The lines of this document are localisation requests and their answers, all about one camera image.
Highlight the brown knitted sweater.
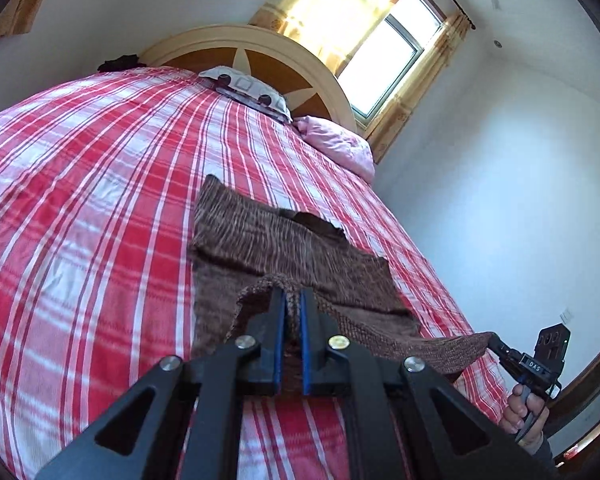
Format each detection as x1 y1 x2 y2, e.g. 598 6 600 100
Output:
188 176 491 394

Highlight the person's right hand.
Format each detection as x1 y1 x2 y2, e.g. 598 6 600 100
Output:
498 384 550 455

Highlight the red white plaid bedspread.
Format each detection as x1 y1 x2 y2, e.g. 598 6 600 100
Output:
0 65 512 480

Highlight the pink pillow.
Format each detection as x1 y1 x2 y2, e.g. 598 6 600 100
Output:
294 116 375 184

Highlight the yellow curtain right of headboard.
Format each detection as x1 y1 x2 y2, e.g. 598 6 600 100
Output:
365 11 471 164

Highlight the window behind headboard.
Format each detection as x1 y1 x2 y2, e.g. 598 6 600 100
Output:
338 0 444 125

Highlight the white patterned pillow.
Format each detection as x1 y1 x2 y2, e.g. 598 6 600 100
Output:
198 65 292 124

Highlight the wooden arched headboard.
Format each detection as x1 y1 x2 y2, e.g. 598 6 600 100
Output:
140 25 356 131

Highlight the dark object beside bed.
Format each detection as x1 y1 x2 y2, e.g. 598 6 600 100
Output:
97 54 146 73

